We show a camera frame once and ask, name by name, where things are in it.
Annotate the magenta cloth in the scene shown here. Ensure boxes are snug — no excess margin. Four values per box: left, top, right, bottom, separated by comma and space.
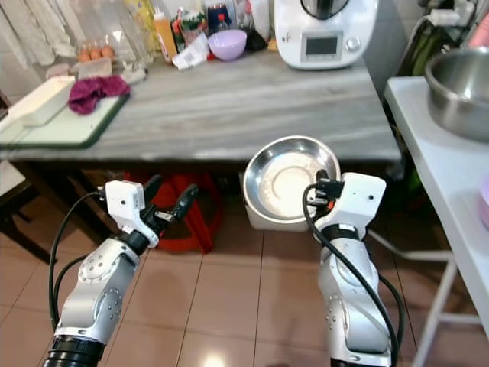
68, 75, 131, 116

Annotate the white kitchen cooking machine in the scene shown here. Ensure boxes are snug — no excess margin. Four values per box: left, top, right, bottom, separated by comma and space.
274, 0, 381, 71

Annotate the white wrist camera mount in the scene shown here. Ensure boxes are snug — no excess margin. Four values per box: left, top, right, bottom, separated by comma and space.
329, 172, 387, 234
104, 180, 155, 236

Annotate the white rectangular block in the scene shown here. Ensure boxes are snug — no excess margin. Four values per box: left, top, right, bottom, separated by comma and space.
8, 75, 77, 128

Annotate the red plastic stool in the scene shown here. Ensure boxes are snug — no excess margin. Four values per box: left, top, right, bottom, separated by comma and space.
122, 173, 219, 255

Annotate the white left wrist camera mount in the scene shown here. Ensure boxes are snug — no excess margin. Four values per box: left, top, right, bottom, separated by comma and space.
104, 180, 155, 236

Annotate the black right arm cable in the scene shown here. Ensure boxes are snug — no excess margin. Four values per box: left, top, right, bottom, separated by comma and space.
302, 182, 406, 367

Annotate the white green-rimmed cutting board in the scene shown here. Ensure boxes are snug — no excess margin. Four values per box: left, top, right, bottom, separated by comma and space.
0, 92, 131, 149

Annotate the white plastic bin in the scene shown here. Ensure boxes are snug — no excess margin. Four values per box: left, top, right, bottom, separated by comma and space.
241, 174, 283, 232

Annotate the purple bowl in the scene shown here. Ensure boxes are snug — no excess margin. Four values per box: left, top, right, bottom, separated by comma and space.
208, 29, 249, 62

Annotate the white side table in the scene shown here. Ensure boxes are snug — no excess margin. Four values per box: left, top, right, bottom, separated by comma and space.
384, 75, 489, 367

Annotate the clear plastic container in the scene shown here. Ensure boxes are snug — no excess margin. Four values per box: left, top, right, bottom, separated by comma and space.
73, 0, 150, 66

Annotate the orange sauce bottle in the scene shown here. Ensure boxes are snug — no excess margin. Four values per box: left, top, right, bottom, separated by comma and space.
153, 9, 176, 63

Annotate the dark wooden chair white seat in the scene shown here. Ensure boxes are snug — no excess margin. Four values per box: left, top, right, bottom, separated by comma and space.
0, 157, 50, 230

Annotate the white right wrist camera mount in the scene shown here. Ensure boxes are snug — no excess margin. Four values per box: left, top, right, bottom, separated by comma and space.
329, 172, 387, 234

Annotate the white hanging towel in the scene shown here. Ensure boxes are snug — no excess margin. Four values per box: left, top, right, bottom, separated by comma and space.
0, 0, 73, 70

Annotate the white printed paper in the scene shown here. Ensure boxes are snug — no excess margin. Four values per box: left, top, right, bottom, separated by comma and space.
172, 34, 211, 72

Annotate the large stainless steel pot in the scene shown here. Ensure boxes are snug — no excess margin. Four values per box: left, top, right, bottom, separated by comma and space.
425, 46, 489, 143

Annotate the round stainless steel plate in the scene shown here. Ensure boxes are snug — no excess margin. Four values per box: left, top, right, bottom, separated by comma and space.
243, 135, 342, 224

